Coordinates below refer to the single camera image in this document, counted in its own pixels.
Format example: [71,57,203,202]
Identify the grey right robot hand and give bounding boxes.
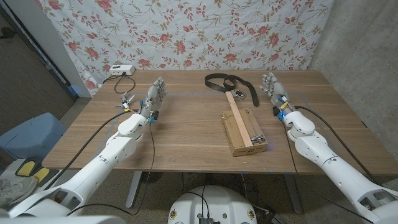
[259,72,290,107]

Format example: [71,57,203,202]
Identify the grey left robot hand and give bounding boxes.
[143,77,168,110]

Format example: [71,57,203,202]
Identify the black leather belt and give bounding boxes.
[204,73,260,108]

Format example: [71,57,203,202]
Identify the long wooden stick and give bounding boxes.
[224,91,254,149]

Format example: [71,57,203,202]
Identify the brown cardboard box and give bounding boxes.
[221,108,269,157]

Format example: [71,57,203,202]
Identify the small metal clamp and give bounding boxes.
[116,92,136,110]

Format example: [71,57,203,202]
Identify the white power strip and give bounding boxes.
[109,64,136,77]

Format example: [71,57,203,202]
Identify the floral backdrop cloth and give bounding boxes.
[34,0,335,97]

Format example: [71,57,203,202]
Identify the black round fan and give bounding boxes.
[141,171,163,185]

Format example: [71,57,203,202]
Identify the grey table leg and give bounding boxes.
[283,174,303,215]
[125,170,143,209]

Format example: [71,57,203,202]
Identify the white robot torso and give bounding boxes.
[167,185,258,224]

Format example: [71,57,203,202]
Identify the black power adapter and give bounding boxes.
[254,205,284,224]

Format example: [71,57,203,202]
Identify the blue plastic bin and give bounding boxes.
[0,112,68,159]

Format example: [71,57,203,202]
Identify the yellow black foot pedal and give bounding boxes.
[14,160,37,177]
[32,167,60,185]

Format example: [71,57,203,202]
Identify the grey sneaker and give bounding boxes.
[0,176,39,208]

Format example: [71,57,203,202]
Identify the black power strip cable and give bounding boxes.
[103,73,137,95]

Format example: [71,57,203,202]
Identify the thin black left wrist cable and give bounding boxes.
[67,123,155,217]

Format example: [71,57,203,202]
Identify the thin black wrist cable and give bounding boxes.
[281,121,374,224]
[67,123,155,217]

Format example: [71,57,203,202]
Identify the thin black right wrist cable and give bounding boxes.
[281,121,374,224]

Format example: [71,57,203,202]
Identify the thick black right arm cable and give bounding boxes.
[294,105,379,184]

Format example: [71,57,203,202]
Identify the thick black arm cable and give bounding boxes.
[294,105,379,184]
[43,109,137,191]

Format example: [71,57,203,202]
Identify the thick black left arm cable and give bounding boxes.
[43,109,137,191]

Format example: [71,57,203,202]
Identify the black torso cable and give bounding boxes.
[185,185,211,219]

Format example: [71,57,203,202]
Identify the black door handle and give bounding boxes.
[0,27,17,40]

